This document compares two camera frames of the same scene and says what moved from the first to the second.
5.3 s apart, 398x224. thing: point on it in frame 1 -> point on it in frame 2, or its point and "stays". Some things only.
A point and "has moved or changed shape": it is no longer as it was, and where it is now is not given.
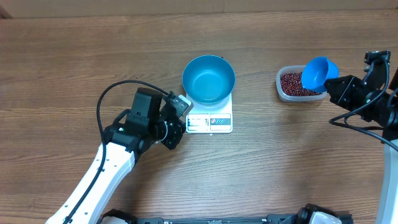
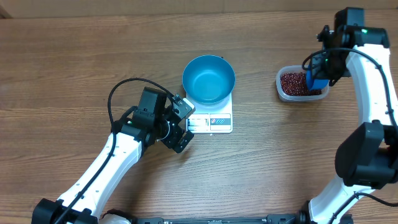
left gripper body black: (173, 134) stays
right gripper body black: (351, 96) -> (331, 67)
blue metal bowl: (208, 79) stays
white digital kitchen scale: (218, 120) stays
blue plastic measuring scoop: (316, 71) has moved or changed shape
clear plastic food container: (290, 88) stays
